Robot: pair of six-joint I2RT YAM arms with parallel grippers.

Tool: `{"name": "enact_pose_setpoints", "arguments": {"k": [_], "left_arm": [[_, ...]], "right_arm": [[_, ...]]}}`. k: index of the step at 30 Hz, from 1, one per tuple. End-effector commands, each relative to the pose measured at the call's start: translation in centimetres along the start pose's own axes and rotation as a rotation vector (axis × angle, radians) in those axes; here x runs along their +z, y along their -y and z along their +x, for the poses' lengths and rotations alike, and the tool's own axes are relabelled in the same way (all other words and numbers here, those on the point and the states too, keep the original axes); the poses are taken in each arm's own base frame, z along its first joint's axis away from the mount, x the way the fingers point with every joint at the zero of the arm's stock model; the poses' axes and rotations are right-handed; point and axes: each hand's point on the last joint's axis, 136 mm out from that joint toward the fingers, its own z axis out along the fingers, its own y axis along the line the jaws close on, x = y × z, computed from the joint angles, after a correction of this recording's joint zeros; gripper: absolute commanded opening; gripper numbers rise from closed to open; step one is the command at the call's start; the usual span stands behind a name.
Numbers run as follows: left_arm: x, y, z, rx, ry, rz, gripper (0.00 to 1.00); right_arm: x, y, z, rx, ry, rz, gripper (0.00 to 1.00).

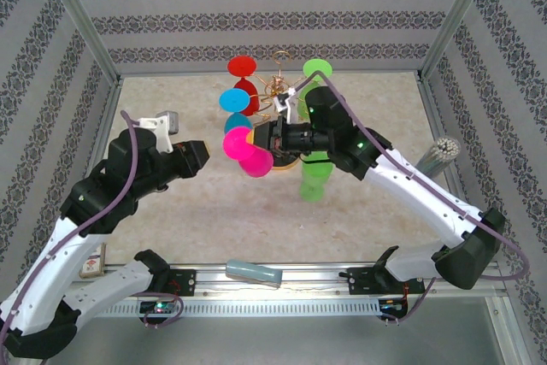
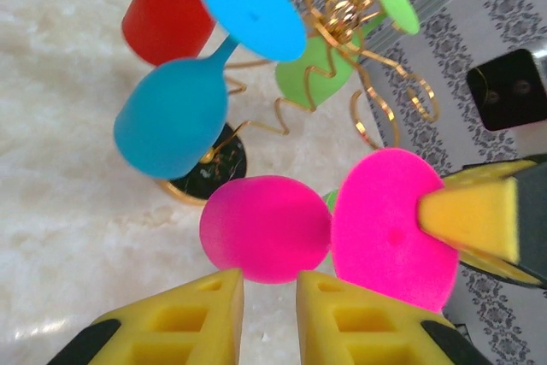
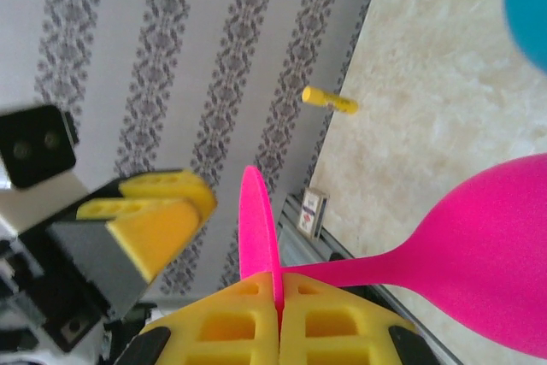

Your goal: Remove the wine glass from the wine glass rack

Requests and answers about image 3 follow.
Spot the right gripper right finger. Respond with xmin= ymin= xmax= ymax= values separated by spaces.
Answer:
xmin=278 ymin=274 xmax=441 ymax=365

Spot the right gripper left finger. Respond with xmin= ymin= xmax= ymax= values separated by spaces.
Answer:
xmin=113 ymin=273 xmax=279 ymax=365

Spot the pink plastic wine glass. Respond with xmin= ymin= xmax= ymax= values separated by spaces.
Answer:
xmin=238 ymin=153 xmax=547 ymax=360

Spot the blue plastic wine glass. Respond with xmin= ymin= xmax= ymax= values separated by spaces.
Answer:
xmin=362 ymin=0 xmax=547 ymax=74

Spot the small card box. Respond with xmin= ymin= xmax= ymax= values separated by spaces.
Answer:
xmin=296 ymin=188 xmax=330 ymax=240

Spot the yellow glue stick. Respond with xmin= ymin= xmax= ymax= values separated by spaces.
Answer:
xmin=301 ymin=85 xmax=359 ymax=116

